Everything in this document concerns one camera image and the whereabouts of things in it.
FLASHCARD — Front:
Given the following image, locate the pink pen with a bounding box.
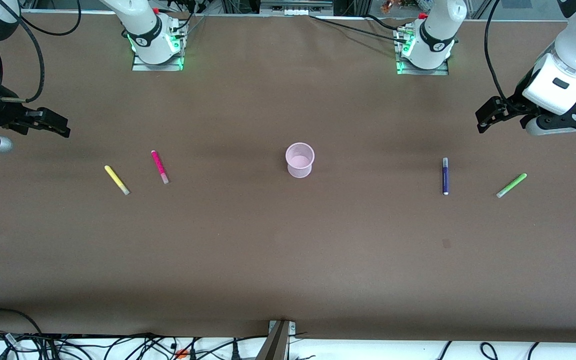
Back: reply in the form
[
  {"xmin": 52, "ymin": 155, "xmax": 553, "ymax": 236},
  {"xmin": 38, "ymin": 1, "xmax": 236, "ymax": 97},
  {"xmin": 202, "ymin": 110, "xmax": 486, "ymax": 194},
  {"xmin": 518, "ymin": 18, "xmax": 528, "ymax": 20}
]
[{"xmin": 151, "ymin": 150, "xmax": 170, "ymax": 185}]

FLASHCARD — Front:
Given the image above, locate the pink translucent pen holder cup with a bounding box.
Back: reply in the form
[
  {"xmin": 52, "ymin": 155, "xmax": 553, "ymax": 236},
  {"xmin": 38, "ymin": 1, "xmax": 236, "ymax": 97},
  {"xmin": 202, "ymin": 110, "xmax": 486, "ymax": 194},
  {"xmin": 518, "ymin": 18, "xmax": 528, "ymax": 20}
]
[{"xmin": 285, "ymin": 142, "xmax": 316, "ymax": 179}]

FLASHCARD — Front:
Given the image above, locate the green pen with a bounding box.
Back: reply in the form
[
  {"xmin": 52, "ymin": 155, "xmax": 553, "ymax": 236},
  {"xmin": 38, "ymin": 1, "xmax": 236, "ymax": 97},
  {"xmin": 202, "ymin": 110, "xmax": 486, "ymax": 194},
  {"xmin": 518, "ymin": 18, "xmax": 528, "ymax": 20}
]
[{"xmin": 496, "ymin": 173, "xmax": 528, "ymax": 199}]

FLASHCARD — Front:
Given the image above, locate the yellow pen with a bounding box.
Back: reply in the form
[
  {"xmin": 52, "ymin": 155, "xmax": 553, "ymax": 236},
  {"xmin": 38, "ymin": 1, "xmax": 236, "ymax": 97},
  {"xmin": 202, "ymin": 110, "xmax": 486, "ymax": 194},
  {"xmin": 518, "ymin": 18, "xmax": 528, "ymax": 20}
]
[{"xmin": 104, "ymin": 165, "xmax": 131, "ymax": 196}]

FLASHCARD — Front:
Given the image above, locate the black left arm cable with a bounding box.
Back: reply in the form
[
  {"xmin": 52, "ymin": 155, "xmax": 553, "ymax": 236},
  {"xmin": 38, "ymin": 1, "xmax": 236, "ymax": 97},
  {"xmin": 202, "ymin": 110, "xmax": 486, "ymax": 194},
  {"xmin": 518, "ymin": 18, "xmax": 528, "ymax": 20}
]
[{"xmin": 484, "ymin": 0, "xmax": 511, "ymax": 103}]

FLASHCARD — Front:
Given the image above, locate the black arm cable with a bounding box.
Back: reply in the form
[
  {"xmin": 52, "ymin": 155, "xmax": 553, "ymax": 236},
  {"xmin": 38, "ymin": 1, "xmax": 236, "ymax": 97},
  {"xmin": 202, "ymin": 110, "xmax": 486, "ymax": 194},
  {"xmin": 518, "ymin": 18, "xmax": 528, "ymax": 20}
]
[
  {"xmin": 0, "ymin": 0, "xmax": 82, "ymax": 103},
  {"xmin": 484, "ymin": 0, "xmax": 511, "ymax": 103}
]

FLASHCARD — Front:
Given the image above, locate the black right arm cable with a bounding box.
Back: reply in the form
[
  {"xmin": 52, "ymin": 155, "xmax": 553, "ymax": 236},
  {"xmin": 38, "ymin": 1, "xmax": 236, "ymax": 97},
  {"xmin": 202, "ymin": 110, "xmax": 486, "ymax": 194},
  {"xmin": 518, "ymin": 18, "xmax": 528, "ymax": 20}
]
[{"xmin": 0, "ymin": 0, "xmax": 82, "ymax": 103}]

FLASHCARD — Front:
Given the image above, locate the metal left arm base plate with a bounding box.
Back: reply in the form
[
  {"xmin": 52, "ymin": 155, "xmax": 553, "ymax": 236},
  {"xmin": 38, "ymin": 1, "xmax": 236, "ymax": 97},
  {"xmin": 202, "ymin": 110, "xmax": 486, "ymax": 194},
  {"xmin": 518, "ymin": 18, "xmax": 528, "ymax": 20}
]
[{"xmin": 396, "ymin": 57, "xmax": 450, "ymax": 76}]

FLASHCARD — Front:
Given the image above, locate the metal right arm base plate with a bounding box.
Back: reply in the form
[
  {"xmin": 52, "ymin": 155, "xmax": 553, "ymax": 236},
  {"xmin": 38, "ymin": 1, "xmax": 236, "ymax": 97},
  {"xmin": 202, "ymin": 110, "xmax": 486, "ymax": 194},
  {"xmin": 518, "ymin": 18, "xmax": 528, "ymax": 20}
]
[{"xmin": 132, "ymin": 54, "xmax": 185, "ymax": 72}]

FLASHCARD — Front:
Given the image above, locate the short black table cable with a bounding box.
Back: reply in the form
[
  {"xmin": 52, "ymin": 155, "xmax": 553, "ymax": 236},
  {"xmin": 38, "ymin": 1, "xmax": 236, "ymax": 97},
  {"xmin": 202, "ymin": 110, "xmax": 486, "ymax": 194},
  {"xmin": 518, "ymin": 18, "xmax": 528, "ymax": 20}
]
[{"xmin": 365, "ymin": 14, "xmax": 404, "ymax": 32}]

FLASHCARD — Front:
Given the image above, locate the long black table cable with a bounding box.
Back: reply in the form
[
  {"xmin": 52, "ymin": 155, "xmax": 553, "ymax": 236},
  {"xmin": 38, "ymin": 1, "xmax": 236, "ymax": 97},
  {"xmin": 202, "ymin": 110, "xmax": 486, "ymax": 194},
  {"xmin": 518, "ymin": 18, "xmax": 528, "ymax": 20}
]
[{"xmin": 309, "ymin": 14, "xmax": 409, "ymax": 45}]

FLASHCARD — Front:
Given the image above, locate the black looped floor cable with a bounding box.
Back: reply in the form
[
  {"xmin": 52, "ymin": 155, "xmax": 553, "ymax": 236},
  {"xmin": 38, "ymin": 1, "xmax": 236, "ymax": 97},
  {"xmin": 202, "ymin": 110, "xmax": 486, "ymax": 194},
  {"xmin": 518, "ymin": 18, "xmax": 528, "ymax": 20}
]
[{"xmin": 0, "ymin": 308, "xmax": 44, "ymax": 336}]

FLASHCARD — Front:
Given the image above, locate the black tangled floor cable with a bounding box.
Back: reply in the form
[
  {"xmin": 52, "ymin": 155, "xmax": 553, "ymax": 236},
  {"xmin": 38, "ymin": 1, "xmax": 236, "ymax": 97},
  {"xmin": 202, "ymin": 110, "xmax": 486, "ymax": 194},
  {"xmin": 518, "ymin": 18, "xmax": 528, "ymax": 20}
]
[{"xmin": 43, "ymin": 331, "xmax": 269, "ymax": 360}]

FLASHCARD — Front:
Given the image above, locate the metal table edge bracket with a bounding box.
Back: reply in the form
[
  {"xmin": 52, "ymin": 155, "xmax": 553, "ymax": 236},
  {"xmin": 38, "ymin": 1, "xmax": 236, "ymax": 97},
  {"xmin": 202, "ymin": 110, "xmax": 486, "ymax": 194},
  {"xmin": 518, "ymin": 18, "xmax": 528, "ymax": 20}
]
[{"xmin": 257, "ymin": 320, "xmax": 296, "ymax": 360}]

